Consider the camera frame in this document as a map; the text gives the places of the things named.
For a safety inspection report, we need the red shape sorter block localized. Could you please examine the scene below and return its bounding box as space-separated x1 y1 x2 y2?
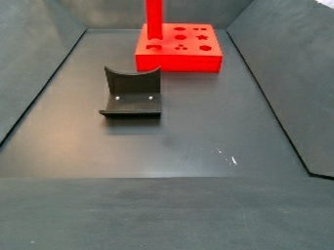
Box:
135 23 223 73

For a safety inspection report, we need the red arch peg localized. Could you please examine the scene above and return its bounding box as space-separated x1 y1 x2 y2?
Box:
146 0 163 40

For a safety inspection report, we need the black curved holder bracket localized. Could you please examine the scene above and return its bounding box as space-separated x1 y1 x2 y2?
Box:
99 67 162 117

